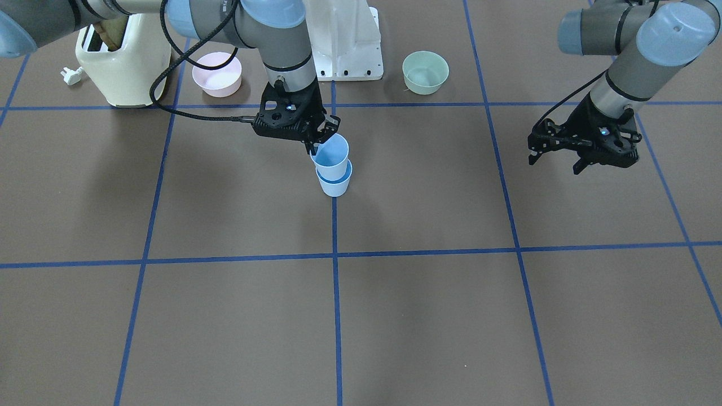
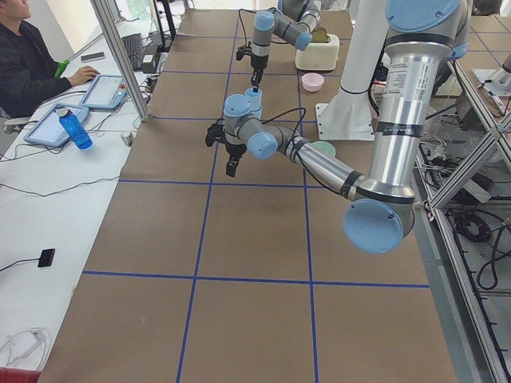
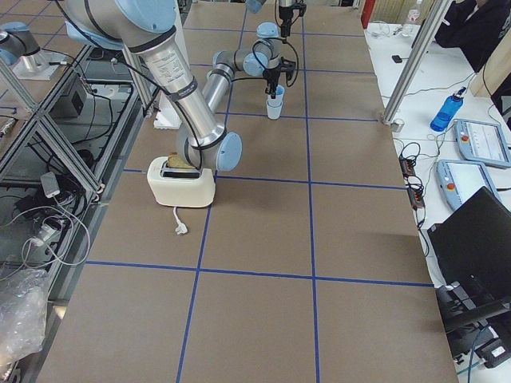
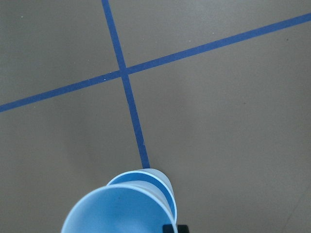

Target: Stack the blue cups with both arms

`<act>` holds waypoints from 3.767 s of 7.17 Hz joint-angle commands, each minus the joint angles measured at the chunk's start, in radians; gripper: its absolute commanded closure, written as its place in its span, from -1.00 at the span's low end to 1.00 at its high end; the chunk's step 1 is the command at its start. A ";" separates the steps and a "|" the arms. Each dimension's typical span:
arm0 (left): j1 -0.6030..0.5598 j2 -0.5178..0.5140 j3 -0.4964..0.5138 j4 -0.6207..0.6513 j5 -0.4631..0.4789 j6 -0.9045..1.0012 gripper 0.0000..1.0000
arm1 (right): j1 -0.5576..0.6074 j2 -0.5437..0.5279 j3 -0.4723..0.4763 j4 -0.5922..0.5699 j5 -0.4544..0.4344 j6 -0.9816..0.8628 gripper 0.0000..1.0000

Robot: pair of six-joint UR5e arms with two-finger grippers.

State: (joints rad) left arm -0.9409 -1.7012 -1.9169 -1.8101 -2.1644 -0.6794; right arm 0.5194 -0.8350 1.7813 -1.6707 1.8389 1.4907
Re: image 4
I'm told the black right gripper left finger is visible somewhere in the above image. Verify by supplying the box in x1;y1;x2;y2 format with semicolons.
162;224;174;233

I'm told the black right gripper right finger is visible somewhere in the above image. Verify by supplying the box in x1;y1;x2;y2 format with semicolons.
177;224;189;233

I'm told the light blue cup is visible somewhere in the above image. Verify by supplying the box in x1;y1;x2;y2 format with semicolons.
61;181;178;233
107;168;177;222

